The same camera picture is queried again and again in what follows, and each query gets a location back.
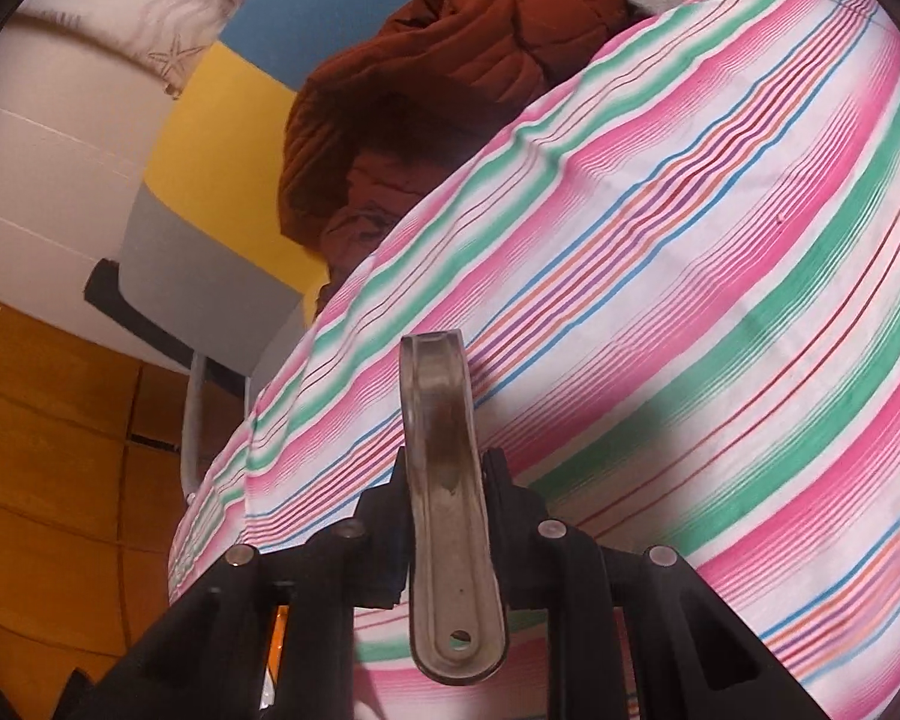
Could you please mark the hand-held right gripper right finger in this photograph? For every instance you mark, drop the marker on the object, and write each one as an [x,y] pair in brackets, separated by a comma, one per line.
[517,540]

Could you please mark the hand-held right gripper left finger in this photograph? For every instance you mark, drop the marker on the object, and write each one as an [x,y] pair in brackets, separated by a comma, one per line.
[379,540]

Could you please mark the striped tablecloth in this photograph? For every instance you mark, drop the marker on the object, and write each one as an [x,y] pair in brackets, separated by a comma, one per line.
[682,240]

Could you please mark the grey yellow blue chair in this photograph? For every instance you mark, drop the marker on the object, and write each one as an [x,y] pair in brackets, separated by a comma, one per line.
[217,165]

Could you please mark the red-brown quilted jacket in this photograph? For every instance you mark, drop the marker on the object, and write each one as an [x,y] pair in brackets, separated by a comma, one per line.
[457,52]

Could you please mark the pale printed curtain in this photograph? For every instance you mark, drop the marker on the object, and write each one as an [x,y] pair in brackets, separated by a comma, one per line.
[157,15]

